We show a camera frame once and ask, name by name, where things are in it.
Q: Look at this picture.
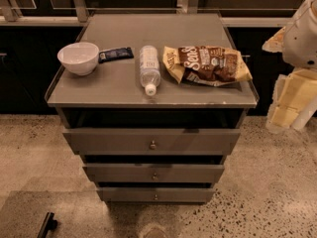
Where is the grey top drawer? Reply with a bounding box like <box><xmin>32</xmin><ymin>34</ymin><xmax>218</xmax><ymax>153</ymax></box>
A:
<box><xmin>63</xmin><ymin>128</ymin><xmax>240</xmax><ymax>156</ymax></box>

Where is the grey drawer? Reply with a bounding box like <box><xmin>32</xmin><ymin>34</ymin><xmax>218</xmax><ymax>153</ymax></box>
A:
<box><xmin>63</xmin><ymin>128</ymin><xmax>240</xmax><ymax>156</ymax></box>
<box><xmin>97</xmin><ymin>187</ymin><xmax>214</xmax><ymax>203</ymax></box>
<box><xmin>83</xmin><ymin>164</ymin><xmax>224</xmax><ymax>183</ymax></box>

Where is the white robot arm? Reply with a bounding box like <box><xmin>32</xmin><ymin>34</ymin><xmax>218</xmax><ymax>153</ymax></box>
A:
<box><xmin>263</xmin><ymin>0</ymin><xmax>317</xmax><ymax>133</ymax></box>

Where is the grey drawer cabinet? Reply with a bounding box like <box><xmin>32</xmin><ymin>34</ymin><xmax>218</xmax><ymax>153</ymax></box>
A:
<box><xmin>44</xmin><ymin>13</ymin><xmax>260</xmax><ymax>204</ymax></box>

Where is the grey bottom drawer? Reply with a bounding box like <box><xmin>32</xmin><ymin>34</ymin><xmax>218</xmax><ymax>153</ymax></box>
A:
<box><xmin>97</xmin><ymin>187</ymin><xmax>214</xmax><ymax>203</ymax></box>

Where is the grey middle drawer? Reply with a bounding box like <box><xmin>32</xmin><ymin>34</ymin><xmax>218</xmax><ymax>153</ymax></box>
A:
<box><xmin>83</xmin><ymin>164</ymin><xmax>224</xmax><ymax>183</ymax></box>

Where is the brown yellow chip bag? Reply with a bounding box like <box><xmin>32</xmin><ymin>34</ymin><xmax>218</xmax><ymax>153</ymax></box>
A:
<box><xmin>162</xmin><ymin>46</ymin><xmax>253</xmax><ymax>86</ymax></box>

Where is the clear plastic water bottle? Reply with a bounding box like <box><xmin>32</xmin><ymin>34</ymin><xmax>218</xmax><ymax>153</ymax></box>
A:
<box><xmin>140</xmin><ymin>46</ymin><xmax>160</xmax><ymax>96</ymax></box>

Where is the dark blue snack bar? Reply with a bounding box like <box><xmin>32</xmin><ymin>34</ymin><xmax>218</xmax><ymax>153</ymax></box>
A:
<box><xmin>98</xmin><ymin>47</ymin><xmax>134</xmax><ymax>63</ymax></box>

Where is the white bowl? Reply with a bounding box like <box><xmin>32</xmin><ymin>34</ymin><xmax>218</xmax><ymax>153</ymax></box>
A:
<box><xmin>57</xmin><ymin>42</ymin><xmax>99</xmax><ymax>75</ymax></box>

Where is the black object on floor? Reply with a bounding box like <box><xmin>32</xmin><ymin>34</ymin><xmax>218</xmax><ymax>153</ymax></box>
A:
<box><xmin>37</xmin><ymin>212</ymin><xmax>58</xmax><ymax>238</ymax></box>

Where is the metal railing frame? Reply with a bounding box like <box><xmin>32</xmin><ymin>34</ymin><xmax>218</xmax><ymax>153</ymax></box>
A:
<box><xmin>0</xmin><ymin>0</ymin><xmax>305</xmax><ymax>28</ymax></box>

